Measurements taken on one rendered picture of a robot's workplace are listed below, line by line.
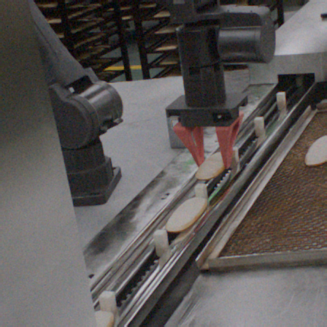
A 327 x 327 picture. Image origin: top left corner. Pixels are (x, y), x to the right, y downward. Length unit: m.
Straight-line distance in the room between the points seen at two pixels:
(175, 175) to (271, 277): 0.40
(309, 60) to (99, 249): 0.70
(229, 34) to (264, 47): 0.05
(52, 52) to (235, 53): 0.30
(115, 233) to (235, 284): 0.25
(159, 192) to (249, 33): 0.25
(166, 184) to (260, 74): 0.49
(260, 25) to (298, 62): 0.52
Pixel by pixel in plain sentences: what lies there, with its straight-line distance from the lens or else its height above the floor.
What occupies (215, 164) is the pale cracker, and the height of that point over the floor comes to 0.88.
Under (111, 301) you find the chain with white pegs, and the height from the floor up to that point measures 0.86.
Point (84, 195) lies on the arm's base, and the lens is 1.13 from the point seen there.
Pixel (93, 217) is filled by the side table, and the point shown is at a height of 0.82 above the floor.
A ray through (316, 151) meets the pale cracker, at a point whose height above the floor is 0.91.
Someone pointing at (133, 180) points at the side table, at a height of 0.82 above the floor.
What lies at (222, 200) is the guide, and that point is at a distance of 0.97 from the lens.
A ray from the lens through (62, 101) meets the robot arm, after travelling 1.08.
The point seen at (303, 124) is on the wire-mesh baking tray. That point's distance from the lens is 1.13.
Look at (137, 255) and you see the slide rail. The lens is 0.89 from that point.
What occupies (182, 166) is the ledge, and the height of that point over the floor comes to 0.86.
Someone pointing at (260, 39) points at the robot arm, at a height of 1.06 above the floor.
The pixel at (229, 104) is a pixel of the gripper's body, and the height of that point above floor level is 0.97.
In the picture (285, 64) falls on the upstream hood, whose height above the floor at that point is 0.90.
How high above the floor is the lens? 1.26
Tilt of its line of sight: 21 degrees down
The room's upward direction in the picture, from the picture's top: 9 degrees counter-clockwise
